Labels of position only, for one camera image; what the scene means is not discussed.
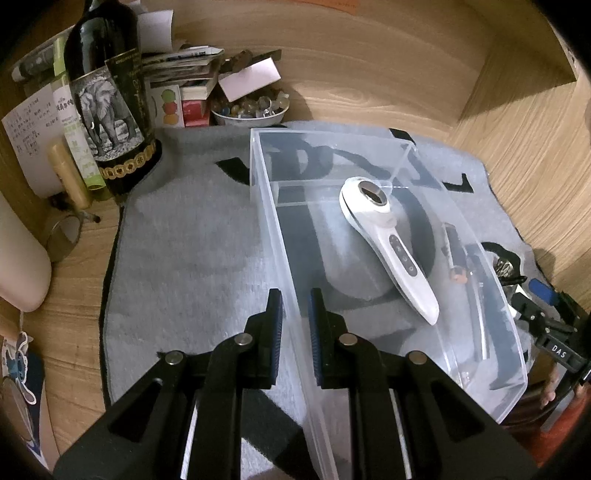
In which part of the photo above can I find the beige lip balm tube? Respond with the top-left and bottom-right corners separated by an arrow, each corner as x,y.
47,137 -> 92,210

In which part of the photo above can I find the green tea box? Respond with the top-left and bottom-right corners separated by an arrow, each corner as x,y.
52,36 -> 112,201

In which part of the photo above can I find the white bowl of stones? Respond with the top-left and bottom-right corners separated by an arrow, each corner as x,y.
211,90 -> 290,128

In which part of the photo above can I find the white card box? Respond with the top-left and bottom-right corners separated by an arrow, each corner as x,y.
218,58 -> 281,102

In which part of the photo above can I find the white handheld massager device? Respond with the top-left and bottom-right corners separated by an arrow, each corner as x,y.
339,176 -> 440,326

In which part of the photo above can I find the person's hand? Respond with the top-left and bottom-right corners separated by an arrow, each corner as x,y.
540,364 -> 565,408

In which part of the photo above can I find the key bunch with black strap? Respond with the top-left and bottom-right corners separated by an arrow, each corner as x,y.
481,241 -> 528,287

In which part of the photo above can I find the clear plastic storage box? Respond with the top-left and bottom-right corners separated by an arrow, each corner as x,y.
250,125 -> 527,479

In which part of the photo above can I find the grey rug with black letters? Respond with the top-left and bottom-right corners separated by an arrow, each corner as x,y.
102,121 -> 539,479

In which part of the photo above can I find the white handwritten paper note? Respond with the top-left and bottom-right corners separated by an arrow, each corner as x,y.
2,85 -> 63,199

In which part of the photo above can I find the dark wine bottle elephant label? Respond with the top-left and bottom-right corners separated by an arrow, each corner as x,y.
64,1 -> 161,202

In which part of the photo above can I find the silver metal pen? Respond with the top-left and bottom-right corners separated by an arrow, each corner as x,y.
450,258 -> 490,362

